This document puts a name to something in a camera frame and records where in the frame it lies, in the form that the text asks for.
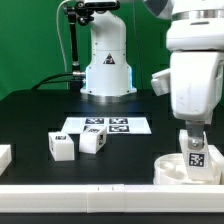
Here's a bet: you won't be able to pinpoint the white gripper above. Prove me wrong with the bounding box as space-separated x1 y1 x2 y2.
151 51 224 150

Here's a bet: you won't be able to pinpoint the white round stool seat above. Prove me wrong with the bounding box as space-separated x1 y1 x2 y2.
153 153 221 185

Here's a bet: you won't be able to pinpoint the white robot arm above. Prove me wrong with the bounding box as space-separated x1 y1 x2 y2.
81 0 224 150

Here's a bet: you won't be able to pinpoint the white marker base sheet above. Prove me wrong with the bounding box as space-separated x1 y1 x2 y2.
61 117 151 134

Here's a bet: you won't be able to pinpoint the white front fence bar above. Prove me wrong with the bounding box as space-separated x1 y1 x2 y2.
0 184 224 213

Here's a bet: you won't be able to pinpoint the white left fence piece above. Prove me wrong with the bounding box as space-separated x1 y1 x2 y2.
0 145 12 176

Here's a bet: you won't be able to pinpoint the black cables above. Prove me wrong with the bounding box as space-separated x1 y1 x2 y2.
31 72 86 91

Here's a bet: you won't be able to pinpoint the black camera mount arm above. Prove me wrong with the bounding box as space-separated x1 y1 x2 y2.
64 1 94 78

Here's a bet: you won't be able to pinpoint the white cable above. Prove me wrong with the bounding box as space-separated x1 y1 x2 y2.
55 0 73 74

